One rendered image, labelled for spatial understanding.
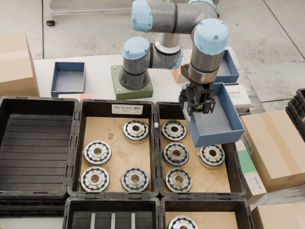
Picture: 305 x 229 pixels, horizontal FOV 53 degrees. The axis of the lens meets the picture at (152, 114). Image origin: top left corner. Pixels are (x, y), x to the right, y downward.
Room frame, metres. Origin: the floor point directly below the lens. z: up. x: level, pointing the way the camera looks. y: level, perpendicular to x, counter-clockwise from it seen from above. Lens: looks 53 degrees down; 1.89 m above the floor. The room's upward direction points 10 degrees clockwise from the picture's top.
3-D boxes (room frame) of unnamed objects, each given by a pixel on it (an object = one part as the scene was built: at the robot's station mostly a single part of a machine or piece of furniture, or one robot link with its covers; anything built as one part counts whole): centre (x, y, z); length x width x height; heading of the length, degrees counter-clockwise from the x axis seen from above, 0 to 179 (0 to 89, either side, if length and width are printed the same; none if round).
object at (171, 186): (0.50, -0.14, 0.86); 0.10 x 0.10 x 0.01
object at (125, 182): (0.47, 0.02, 0.86); 0.10 x 0.10 x 0.01
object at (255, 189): (0.63, -0.41, 0.79); 0.24 x 0.06 x 0.06; 22
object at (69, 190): (0.57, 0.11, 0.92); 0.40 x 0.30 x 0.02; 10
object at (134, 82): (1.05, 0.12, 0.81); 0.15 x 0.15 x 0.10
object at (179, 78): (1.22, -0.12, 0.74); 0.16 x 0.12 x 0.07; 27
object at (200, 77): (0.59, -0.11, 1.34); 0.08 x 0.08 x 0.05
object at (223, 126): (0.64, -0.19, 1.10); 0.20 x 0.15 x 0.07; 21
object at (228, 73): (1.27, -0.32, 0.74); 0.20 x 0.15 x 0.07; 17
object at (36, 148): (0.51, 0.41, 0.87); 0.40 x 0.30 x 0.11; 10
